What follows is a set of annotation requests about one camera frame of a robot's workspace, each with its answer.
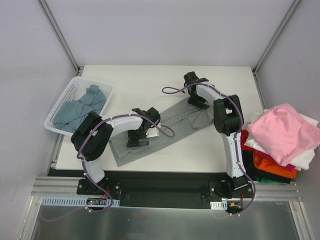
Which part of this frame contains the grey t-shirt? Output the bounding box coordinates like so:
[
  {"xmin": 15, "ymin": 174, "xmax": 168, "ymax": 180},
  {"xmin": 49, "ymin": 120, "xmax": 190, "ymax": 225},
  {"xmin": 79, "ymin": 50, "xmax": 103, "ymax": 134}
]
[{"xmin": 108, "ymin": 96, "xmax": 215, "ymax": 168}]

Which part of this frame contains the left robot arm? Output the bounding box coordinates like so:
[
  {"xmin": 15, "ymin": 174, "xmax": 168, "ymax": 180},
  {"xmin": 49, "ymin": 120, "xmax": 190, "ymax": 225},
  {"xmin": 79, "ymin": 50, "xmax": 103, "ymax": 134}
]
[{"xmin": 71, "ymin": 107, "xmax": 161, "ymax": 195}]

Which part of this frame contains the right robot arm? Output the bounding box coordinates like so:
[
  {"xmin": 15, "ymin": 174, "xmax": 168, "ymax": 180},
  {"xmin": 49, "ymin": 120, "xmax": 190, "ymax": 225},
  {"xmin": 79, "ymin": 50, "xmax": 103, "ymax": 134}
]
[{"xmin": 183, "ymin": 71, "xmax": 244, "ymax": 179}]

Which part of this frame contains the white plastic laundry basket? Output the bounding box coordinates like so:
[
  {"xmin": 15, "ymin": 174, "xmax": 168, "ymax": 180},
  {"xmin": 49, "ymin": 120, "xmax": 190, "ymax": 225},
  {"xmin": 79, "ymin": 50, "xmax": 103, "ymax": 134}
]
[{"xmin": 43, "ymin": 76, "xmax": 114, "ymax": 136}]

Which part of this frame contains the blue-grey t-shirt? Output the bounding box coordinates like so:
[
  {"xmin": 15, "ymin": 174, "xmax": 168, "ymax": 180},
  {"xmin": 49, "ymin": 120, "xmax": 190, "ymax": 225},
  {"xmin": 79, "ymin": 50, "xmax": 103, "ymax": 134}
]
[{"xmin": 53, "ymin": 84, "xmax": 107, "ymax": 133}]

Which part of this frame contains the magenta t-shirt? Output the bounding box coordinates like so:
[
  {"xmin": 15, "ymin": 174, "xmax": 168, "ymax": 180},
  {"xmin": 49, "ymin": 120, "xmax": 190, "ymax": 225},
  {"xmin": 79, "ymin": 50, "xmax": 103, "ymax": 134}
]
[{"xmin": 252, "ymin": 147, "xmax": 296, "ymax": 173}]

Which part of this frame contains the black t-shirt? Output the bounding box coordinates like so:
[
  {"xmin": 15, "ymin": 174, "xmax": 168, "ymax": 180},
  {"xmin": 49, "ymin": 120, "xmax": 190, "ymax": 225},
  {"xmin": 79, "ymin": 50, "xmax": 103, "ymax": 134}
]
[{"xmin": 241, "ymin": 150, "xmax": 292, "ymax": 184}]

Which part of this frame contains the pink t-shirt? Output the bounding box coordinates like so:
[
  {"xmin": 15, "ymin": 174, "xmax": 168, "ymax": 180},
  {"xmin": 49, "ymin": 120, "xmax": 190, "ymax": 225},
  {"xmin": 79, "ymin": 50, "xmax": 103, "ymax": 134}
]
[{"xmin": 246, "ymin": 103, "xmax": 320, "ymax": 167}]

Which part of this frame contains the orange t-shirt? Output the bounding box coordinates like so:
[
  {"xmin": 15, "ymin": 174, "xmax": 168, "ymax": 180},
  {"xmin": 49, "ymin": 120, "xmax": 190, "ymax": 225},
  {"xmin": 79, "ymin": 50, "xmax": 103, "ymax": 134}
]
[{"xmin": 253, "ymin": 152, "xmax": 298, "ymax": 179}]

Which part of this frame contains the green t-shirt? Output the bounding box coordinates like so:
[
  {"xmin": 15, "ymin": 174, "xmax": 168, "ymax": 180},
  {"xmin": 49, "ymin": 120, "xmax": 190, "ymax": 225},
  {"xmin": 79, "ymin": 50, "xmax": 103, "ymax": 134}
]
[{"xmin": 254, "ymin": 176, "xmax": 276, "ymax": 184}]

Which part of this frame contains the white t-shirt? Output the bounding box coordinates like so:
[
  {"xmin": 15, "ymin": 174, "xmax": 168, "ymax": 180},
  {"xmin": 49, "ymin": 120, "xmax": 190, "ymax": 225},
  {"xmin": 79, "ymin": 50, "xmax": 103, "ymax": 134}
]
[{"xmin": 244, "ymin": 109, "xmax": 319, "ymax": 171}]

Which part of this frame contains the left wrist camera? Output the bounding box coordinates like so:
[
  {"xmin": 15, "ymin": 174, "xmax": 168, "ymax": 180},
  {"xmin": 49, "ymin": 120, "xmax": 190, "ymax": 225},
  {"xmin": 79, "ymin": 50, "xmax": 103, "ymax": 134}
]
[{"xmin": 145, "ymin": 127, "xmax": 160, "ymax": 139}]

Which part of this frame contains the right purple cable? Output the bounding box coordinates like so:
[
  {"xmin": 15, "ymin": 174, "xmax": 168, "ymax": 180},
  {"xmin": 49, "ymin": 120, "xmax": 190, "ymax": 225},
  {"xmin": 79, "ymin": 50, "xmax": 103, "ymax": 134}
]
[{"xmin": 161, "ymin": 83, "xmax": 257, "ymax": 219}]

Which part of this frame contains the purple cable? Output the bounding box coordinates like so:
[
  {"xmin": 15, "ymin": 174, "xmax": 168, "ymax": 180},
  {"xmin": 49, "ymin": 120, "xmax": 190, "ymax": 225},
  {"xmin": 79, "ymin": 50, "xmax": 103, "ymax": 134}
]
[
  {"xmin": 161, "ymin": 83, "xmax": 257, "ymax": 219},
  {"xmin": 37, "ymin": 113, "xmax": 175, "ymax": 222}
]

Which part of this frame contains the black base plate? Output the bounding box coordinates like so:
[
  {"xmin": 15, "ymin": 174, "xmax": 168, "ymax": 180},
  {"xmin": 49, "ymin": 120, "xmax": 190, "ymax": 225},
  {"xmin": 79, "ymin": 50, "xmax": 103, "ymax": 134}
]
[{"xmin": 76, "ymin": 169, "xmax": 255, "ymax": 208}]

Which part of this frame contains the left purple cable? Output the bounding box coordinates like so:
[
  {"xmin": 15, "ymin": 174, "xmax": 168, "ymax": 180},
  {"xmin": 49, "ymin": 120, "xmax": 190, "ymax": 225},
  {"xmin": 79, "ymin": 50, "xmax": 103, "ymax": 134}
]
[{"xmin": 37, "ymin": 113, "xmax": 175, "ymax": 222}]

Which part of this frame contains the aluminium frame post left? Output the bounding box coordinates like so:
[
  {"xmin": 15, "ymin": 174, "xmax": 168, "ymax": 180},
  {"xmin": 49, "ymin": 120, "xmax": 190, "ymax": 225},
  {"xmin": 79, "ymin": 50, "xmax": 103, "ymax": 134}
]
[{"xmin": 37, "ymin": 0, "xmax": 84, "ymax": 76}]

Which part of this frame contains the aluminium frame post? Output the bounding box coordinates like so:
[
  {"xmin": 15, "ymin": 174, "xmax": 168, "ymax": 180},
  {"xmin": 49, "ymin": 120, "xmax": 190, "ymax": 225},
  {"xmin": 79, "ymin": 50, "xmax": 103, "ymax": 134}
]
[
  {"xmin": 252, "ymin": 0, "xmax": 303, "ymax": 76},
  {"xmin": 37, "ymin": 0, "xmax": 84, "ymax": 76}
]

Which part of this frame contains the aluminium front rail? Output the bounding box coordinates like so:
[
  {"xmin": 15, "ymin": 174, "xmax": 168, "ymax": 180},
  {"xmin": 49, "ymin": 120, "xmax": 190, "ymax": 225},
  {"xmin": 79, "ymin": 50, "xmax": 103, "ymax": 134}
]
[{"xmin": 31, "ymin": 176, "xmax": 303, "ymax": 202}]

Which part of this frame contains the right cable duct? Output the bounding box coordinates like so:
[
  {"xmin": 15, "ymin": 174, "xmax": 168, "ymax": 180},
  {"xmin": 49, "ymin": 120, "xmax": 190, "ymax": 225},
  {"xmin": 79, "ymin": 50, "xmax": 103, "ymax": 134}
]
[{"xmin": 210, "ymin": 200, "xmax": 228, "ymax": 211}]

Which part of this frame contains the cable duct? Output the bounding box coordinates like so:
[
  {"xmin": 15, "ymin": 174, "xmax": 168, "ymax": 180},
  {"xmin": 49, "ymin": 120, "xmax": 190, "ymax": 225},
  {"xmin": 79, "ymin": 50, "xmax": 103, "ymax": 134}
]
[
  {"xmin": 210, "ymin": 200, "xmax": 228, "ymax": 211},
  {"xmin": 42, "ymin": 196, "xmax": 120, "ymax": 208}
]

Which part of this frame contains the left cable duct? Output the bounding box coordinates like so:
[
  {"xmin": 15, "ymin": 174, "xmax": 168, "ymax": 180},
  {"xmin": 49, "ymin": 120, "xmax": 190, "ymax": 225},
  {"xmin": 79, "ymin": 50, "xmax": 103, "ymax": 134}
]
[{"xmin": 42, "ymin": 196, "xmax": 120, "ymax": 208}]

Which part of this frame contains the aluminium frame post right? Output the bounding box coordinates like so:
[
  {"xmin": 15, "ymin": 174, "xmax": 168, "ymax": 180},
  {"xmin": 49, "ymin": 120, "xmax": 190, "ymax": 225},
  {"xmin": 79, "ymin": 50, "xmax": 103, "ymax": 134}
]
[{"xmin": 252, "ymin": 0, "xmax": 303, "ymax": 76}]

